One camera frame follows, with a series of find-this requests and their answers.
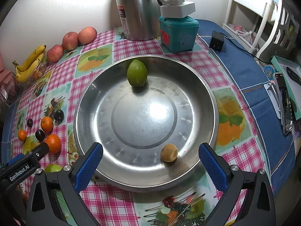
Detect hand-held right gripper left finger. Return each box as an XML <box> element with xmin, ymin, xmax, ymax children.
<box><xmin>26</xmin><ymin>142</ymin><xmax>104</xmax><ymax>226</ymax></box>

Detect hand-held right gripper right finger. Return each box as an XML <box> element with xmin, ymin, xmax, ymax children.
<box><xmin>198</xmin><ymin>142</ymin><xmax>276</xmax><ymax>226</ymax></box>

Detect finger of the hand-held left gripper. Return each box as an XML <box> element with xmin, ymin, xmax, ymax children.
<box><xmin>22</xmin><ymin>142</ymin><xmax>50</xmax><ymax>165</ymax></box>

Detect green apple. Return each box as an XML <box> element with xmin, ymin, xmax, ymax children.
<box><xmin>45</xmin><ymin>163</ymin><xmax>63</xmax><ymax>174</ymax></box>

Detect round steel basin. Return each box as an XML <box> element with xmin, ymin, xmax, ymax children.
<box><xmin>73</xmin><ymin>55</ymin><xmax>220</xmax><ymax>192</ymax></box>

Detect small brown round fruit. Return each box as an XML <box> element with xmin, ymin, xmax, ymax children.
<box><xmin>160</xmin><ymin>144</ymin><xmax>178</xmax><ymax>162</ymax></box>

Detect clear plastic bag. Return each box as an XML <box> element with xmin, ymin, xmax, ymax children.
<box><xmin>0</xmin><ymin>71</ymin><xmax>22</xmax><ymax>120</ymax></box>

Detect clear plastic fruit box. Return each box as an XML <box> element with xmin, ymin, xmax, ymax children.
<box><xmin>22</xmin><ymin>60</ymin><xmax>52</xmax><ymax>89</ymax></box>

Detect yellow banana bunch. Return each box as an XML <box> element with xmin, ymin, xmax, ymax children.
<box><xmin>13</xmin><ymin>45</ymin><xmax>47</xmax><ymax>83</ymax></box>

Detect black smartphone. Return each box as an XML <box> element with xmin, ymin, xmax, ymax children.
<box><xmin>273</xmin><ymin>72</ymin><xmax>293</xmax><ymax>136</ymax></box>

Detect red apple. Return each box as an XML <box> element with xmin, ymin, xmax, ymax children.
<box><xmin>46</xmin><ymin>45</ymin><xmax>64</xmax><ymax>63</ymax></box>
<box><xmin>78</xmin><ymin>27</ymin><xmax>97</xmax><ymax>45</ymax></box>
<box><xmin>62</xmin><ymin>32</ymin><xmax>79</xmax><ymax>51</ymax></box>

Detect green pear-shaped fruit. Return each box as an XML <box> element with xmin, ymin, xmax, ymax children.
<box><xmin>127</xmin><ymin>60</ymin><xmax>148</xmax><ymax>87</ymax></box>

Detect round blue badge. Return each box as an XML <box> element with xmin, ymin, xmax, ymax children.
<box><xmin>263</xmin><ymin>65</ymin><xmax>274</xmax><ymax>79</ymax></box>

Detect pink checked fruit tablecloth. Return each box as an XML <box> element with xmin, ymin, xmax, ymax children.
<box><xmin>5</xmin><ymin>26</ymin><xmax>273</xmax><ymax>226</ymax></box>

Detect black power adapter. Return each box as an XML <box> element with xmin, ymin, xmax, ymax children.
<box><xmin>209</xmin><ymin>31</ymin><xmax>225</xmax><ymax>52</ymax></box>

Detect teal plastic box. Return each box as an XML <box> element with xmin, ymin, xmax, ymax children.
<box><xmin>159</xmin><ymin>15</ymin><xmax>200</xmax><ymax>53</ymax></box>

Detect pink plastic bag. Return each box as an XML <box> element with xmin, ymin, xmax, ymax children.
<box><xmin>232</xmin><ymin>24</ymin><xmax>255</xmax><ymax>46</ymax></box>

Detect white curved chair back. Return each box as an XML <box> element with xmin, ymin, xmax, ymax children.
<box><xmin>256</xmin><ymin>5</ymin><xmax>301</xmax><ymax>60</ymax></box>

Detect steel thermos jug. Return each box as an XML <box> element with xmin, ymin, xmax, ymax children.
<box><xmin>115</xmin><ymin>0</ymin><xmax>168</xmax><ymax>41</ymax></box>

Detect white power socket block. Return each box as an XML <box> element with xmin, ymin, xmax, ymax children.
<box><xmin>160</xmin><ymin>0</ymin><xmax>196</xmax><ymax>18</ymax></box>

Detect white wooden chair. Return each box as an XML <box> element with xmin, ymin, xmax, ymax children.
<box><xmin>222</xmin><ymin>0</ymin><xmax>280</xmax><ymax>57</ymax></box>

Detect black thin cable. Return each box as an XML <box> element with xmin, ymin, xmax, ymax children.
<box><xmin>223</xmin><ymin>34</ymin><xmax>272</xmax><ymax>64</ymax></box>

